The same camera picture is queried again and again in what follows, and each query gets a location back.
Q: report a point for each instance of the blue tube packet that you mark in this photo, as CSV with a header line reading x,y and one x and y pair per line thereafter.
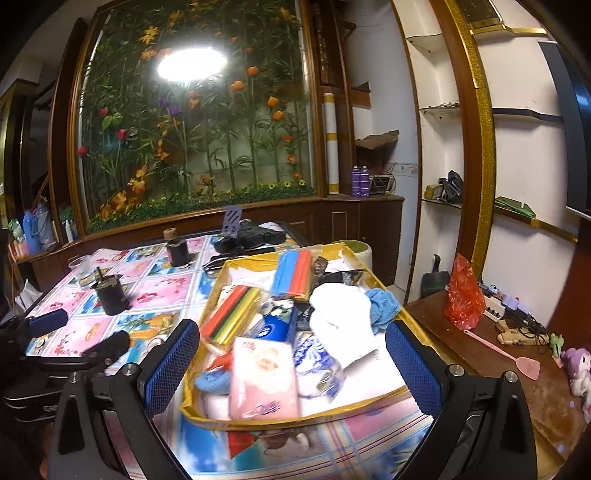
x,y
277,323

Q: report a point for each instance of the white cloth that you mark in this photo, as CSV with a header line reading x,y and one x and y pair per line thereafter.
x,y
341,323

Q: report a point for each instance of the blue and red sponge pack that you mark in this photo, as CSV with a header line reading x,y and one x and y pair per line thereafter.
x,y
291,274

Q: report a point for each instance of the pink fly swatter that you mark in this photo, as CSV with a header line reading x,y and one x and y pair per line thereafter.
x,y
528,367

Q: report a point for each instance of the wooden side table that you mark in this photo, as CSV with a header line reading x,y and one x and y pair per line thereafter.
x,y
508,406

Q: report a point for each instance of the black television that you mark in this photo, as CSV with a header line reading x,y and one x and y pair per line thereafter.
x,y
572,129

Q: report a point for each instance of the red plastic bag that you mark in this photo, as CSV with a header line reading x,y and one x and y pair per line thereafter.
x,y
464,295

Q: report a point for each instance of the green topped stool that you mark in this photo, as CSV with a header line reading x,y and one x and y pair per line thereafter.
x,y
362,254

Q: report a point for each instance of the black ink bottle with cork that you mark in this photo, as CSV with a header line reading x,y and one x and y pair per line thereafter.
x,y
178,251

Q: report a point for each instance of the blue plastic bottle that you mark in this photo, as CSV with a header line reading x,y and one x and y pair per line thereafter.
x,y
34,230

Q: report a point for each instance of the black bag on shelf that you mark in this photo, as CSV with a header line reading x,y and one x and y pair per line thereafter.
x,y
450,187

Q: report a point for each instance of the green item on shelf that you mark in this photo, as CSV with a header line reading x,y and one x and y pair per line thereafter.
x,y
515,206

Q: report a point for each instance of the purple plush toy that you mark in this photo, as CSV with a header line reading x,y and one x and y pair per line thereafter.
x,y
579,374

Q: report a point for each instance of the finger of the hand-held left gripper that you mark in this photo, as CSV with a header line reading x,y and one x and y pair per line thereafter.
x,y
46,323
108,348

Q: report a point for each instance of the white and yellow roll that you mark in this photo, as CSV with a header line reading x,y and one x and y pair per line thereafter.
x,y
332,143

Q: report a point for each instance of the black dustpan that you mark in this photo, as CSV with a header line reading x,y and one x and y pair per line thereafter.
x,y
434,279

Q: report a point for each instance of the clear plastic cup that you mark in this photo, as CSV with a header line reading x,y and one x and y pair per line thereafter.
x,y
82,272

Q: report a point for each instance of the black motor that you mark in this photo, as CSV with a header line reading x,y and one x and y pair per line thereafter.
x,y
113,295

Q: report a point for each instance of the blue white patterned packet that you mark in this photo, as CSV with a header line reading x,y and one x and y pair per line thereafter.
x,y
318,364

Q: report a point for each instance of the flower wall picture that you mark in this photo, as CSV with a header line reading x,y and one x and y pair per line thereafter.
x,y
194,138

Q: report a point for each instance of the purple phone stand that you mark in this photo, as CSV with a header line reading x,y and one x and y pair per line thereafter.
x,y
232,220

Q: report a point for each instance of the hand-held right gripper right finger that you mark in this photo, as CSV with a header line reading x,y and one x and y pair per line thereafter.
x,y
415,369

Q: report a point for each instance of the printed tablecloth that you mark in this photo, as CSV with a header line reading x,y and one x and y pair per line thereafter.
x,y
152,286

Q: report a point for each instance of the yellow-taped white box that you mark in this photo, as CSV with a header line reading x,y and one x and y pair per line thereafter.
x,y
369,397

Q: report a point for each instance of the white power strip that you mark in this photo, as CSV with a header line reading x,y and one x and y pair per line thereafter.
x,y
493,304

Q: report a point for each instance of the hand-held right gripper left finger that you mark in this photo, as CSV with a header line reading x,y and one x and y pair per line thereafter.
x,y
171,364

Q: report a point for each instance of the beige glue gun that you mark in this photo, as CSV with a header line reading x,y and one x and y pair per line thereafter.
x,y
517,334

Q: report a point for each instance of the small blue knitted cloth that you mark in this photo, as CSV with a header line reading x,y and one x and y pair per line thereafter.
x,y
212,383

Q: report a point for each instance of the pink tissue pack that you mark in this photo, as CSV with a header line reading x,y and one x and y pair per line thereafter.
x,y
263,378

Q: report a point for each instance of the brown wooden basket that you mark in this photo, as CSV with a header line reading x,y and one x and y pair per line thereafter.
x,y
376,141

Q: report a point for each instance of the black camera device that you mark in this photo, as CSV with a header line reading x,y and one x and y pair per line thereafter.
x,y
258,237

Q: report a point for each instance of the colourful sponge pack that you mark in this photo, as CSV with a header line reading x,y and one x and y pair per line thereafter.
x,y
231,314

